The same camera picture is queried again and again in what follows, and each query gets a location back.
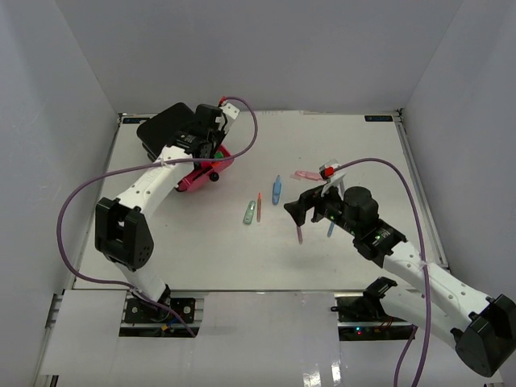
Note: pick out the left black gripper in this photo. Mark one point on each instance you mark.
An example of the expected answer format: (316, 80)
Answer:
(219, 135)

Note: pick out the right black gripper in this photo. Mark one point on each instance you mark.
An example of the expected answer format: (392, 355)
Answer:
(309, 199)

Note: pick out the blue slim highlighter pen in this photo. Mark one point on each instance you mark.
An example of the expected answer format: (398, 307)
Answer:
(330, 230)

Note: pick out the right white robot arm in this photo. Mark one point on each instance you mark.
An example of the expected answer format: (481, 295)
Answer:
(480, 328)

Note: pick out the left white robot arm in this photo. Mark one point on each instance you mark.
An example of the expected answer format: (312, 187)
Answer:
(122, 232)

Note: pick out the pink slim highlighter pen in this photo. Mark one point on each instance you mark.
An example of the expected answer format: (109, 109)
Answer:
(299, 234)

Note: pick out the blue translucent highlighter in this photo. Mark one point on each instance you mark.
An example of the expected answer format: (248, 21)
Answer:
(276, 194)

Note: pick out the pink translucent highlighter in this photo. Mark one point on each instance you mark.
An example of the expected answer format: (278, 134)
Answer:
(306, 175)

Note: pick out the orange slim highlighter pen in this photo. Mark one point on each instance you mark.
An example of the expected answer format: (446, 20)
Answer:
(258, 207)

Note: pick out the black drawer cabinet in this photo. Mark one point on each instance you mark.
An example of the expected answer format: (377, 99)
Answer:
(156, 132)

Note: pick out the green translucent highlighter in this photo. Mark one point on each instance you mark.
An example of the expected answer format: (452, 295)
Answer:
(249, 213)

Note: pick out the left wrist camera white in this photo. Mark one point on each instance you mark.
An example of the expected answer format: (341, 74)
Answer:
(229, 113)

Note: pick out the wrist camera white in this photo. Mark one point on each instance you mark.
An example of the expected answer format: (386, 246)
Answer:
(229, 113)
(332, 176)

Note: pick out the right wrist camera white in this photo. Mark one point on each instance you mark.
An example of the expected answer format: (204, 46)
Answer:
(332, 176)

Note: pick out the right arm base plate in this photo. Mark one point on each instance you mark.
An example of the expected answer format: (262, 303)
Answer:
(367, 306)

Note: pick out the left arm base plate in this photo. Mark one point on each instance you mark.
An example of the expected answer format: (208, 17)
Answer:
(139, 311)

